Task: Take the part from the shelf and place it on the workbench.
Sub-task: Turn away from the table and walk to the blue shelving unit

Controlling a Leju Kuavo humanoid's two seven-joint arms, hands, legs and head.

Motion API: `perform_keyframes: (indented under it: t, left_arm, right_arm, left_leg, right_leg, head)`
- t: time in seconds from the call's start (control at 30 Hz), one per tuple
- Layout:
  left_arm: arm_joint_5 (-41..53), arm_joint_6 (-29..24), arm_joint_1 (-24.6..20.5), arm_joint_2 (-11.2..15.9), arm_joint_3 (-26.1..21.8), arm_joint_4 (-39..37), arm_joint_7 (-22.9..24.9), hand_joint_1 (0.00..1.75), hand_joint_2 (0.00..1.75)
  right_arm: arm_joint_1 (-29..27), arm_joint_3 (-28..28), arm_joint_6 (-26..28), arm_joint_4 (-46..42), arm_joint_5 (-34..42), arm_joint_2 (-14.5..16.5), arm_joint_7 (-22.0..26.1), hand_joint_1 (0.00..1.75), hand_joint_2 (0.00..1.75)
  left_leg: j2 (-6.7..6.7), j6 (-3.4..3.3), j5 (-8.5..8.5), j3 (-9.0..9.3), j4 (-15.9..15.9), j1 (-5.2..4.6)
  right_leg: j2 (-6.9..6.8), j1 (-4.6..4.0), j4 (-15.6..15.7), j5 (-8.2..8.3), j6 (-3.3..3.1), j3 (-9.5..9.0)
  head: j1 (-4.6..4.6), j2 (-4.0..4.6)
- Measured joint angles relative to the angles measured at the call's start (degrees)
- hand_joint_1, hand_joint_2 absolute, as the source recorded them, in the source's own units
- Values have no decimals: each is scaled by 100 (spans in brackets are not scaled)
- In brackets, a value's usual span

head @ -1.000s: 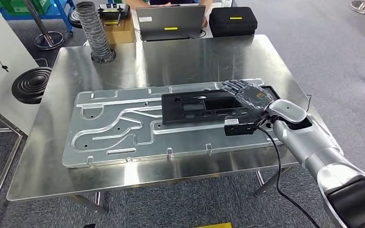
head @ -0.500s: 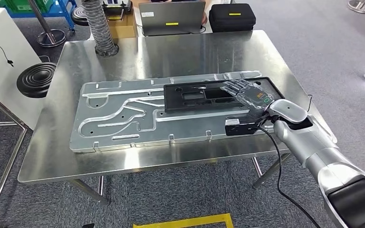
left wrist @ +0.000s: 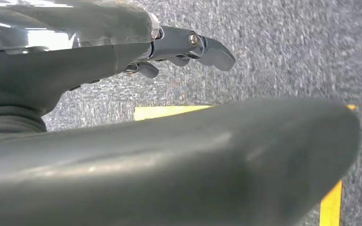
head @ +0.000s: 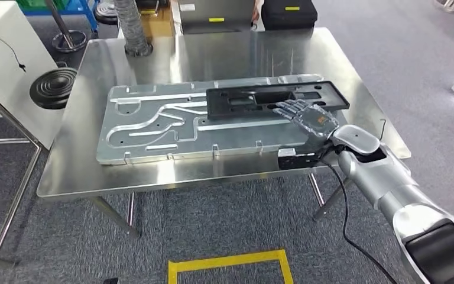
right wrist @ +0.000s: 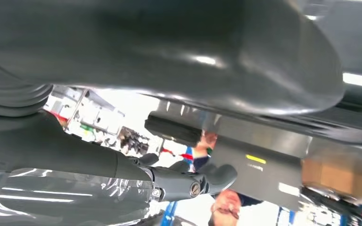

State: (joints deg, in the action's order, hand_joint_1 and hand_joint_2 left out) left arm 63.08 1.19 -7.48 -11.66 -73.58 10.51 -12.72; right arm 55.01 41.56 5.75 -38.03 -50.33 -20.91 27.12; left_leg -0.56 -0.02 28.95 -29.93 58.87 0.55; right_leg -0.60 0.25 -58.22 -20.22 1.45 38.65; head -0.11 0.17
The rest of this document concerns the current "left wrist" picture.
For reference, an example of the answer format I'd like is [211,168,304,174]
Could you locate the yellow tape square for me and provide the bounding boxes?
[133,104,358,226]

